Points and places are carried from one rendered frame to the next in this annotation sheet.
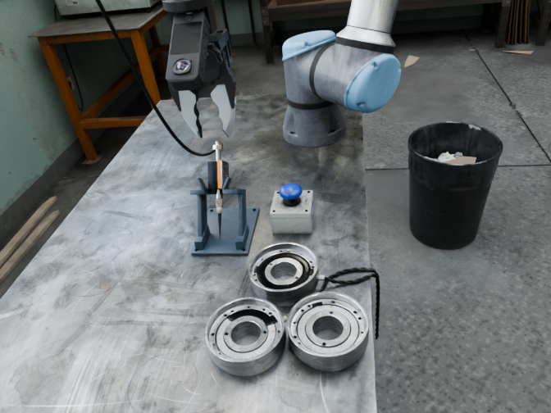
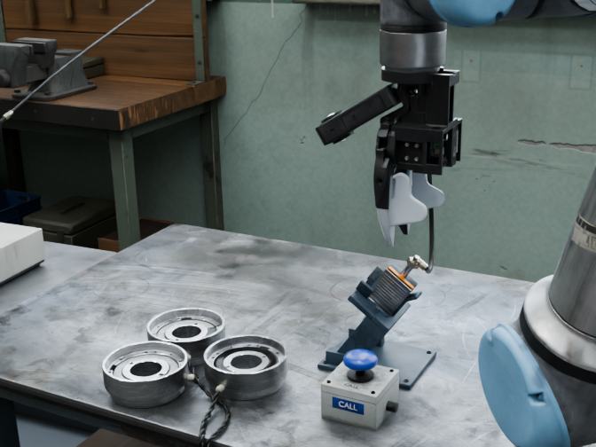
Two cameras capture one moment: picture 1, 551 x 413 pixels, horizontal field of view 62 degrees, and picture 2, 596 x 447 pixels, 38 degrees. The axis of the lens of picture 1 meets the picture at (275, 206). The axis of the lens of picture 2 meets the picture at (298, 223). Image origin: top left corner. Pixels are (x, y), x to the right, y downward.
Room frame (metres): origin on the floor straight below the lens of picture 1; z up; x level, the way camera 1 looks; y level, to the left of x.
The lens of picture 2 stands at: (0.84, -0.92, 1.36)
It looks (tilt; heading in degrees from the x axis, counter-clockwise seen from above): 19 degrees down; 106
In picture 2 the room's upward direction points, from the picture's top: 1 degrees counter-clockwise
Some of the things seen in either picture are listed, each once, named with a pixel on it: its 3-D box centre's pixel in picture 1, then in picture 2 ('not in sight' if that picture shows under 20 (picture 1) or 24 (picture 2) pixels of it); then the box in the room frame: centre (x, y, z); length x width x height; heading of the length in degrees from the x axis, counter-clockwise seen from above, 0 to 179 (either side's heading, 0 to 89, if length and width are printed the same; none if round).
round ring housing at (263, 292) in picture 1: (284, 274); (246, 367); (0.50, 0.00, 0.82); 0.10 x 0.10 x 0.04
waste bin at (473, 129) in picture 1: (448, 188); not in sight; (1.48, -0.70, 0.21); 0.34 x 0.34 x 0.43
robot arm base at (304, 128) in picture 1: (313, 113); not in sight; (0.99, -0.12, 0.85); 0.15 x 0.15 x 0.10
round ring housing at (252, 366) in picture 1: (246, 337); (186, 337); (0.39, 0.06, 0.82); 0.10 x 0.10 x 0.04
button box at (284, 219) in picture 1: (293, 209); (364, 393); (0.66, -0.03, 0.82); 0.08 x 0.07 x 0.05; 168
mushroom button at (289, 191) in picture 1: (291, 199); (360, 372); (0.65, -0.03, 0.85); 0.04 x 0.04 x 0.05
